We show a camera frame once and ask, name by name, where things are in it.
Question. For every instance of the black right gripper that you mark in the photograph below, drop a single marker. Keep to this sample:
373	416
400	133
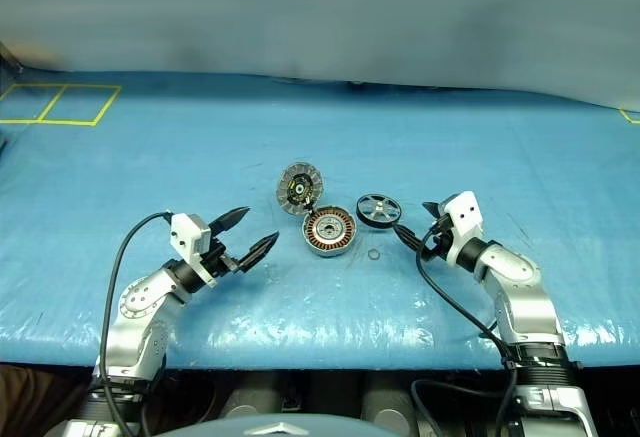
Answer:
441	243

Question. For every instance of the black spoked motor rotor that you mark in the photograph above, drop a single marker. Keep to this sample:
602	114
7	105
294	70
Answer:
378	207

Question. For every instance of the white backdrop sheet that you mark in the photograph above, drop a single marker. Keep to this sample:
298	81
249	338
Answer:
320	17

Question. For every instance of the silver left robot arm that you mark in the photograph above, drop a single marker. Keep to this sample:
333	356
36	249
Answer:
135	302

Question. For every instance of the yellow tape floor marking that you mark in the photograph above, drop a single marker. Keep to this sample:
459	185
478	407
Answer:
70	86

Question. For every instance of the grey robot chest cover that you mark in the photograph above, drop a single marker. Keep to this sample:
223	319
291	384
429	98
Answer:
280	427

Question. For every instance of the silver motor stator housing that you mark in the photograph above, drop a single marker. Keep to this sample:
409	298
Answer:
327	232

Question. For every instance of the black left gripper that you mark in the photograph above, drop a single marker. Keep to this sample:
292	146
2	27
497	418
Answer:
218	258

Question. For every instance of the dark grey rounded shape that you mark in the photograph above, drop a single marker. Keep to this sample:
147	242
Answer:
390	407
250	402

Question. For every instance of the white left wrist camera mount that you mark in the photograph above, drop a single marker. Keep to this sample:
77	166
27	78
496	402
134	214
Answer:
187	232

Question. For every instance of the silver motor end cover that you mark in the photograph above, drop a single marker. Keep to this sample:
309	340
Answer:
300	188

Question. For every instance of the blue table cover sheet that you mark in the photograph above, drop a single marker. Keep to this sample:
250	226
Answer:
200	157

